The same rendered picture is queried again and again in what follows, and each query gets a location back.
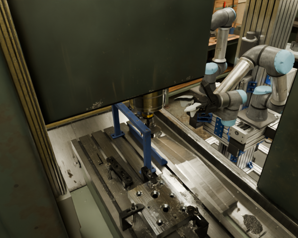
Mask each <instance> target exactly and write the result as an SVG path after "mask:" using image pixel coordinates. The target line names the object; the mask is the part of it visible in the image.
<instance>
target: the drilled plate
mask: <svg viewBox="0 0 298 238"><path fill-rule="evenodd" d="M156 180H159V181H157V182H159V183H156V184H157V185H156V186H155V185H153V184H152V183H151V182H150V181H148V182H146V183H144V184H142V185H140V186H138V187H136V188H134V189H132V190H130V191H127V193H128V198H129V200H130V201H131V203H134V205H136V204H144V206H145V207H144V209H143V210H141V211H139V212H138V214H139V215H140V217H141V218H142V220H143V221H144V223H145V224H146V226H147V227H148V229H149V230H150V232H151V234H152V235H153V237H154V238H163V237H165V236H166V235H168V234H170V233H171V232H173V231H175V230H176V229H178V228H179V227H181V226H183V225H185V224H186V223H188V222H189V221H191V220H193V219H194V217H193V216H192V215H191V214H190V213H189V212H188V211H187V207H185V205H186V206H189V204H188V202H187V201H186V200H185V199H184V198H183V197H182V196H181V194H180V193H179V192H178V191H177V190H176V189H175V187H174V186H173V185H172V184H171V183H170V182H169V181H168V179H167V178H166V177H165V176H164V175H161V176H159V177H157V178H156ZM164 184H165V185H164ZM150 185H151V186H150ZM161 185H163V186H161ZM141 191H143V192H141ZM150 192H151V193H150ZM175 200H176V201H175ZM164 203H165V204H164ZM167 204H169V205H167ZM170 205H171V206H170ZM181 205H184V206H181ZM160 207H161V208H160ZM179 210H180V211H179ZM164 212H165V213H164ZM179 214H182V215H179ZM175 215H176V216H175ZM159 218H160V219H159ZM177 218H178V219H177ZM158 219H159V220H158ZM161 225H162V226H161Z"/></svg>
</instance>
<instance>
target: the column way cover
mask: <svg viewBox="0 0 298 238"><path fill-rule="evenodd" d="M58 167H59V166H58ZM59 170H60V167H59ZM60 173H61V177H62V180H63V183H64V186H65V189H66V193H67V194H64V195H60V196H59V197H58V198H56V200H57V202H56V203H57V205H58V208H59V211H60V214H61V217H62V220H63V223H64V225H65V228H66V231H67V233H68V234H69V237H70V238H82V237H81V233H80V230H79V229H80V228H81V225H80V223H79V220H78V217H77V213H76V210H75V206H74V203H73V200H72V197H71V194H70V191H69V189H68V187H67V184H66V182H65V180H64V177H63V175H62V172H61V170H60Z"/></svg>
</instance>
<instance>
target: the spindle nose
mask: <svg viewBox="0 0 298 238"><path fill-rule="evenodd" d="M166 94H167V89H164V90H161V91H157V92H154V93H150V94H147V95H144V96H141V97H138V98H134V99H131V100H129V102H130V106H131V107H132V108H133V109H134V110H136V111H139V112H155V111H158V110H160V109H162V108H163V107H164V106H165V104H166Z"/></svg>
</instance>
